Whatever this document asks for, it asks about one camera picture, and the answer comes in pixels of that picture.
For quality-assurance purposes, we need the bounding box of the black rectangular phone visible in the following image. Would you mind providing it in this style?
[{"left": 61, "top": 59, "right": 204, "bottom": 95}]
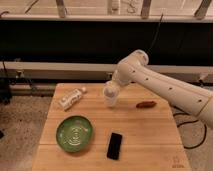
[{"left": 107, "top": 133, "right": 122, "bottom": 160}]

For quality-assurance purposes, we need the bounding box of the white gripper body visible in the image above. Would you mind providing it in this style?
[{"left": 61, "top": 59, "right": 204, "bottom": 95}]
[{"left": 103, "top": 81, "right": 119, "bottom": 107}]

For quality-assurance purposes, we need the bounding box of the green glass plate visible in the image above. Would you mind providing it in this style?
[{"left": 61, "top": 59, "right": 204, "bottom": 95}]
[{"left": 56, "top": 115, "right": 93, "bottom": 153}]

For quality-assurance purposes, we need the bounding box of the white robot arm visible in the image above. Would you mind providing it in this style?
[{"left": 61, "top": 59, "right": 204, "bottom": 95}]
[{"left": 103, "top": 49, "right": 213, "bottom": 129}]

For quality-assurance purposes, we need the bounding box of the metal rail frame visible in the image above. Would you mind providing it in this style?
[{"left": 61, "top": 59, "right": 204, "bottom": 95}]
[{"left": 0, "top": 60, "right": 213, "bottom": 84}]

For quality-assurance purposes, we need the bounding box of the black floor cable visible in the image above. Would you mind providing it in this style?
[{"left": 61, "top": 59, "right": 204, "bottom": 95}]
[{"left": 172, "top": 107, "right": 208, "bottom": 150}]

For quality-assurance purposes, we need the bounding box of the brown sausage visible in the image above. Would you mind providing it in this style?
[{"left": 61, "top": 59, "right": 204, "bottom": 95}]
[{"left": 136, "top": 101, "right": 157, "bottom": 108}]

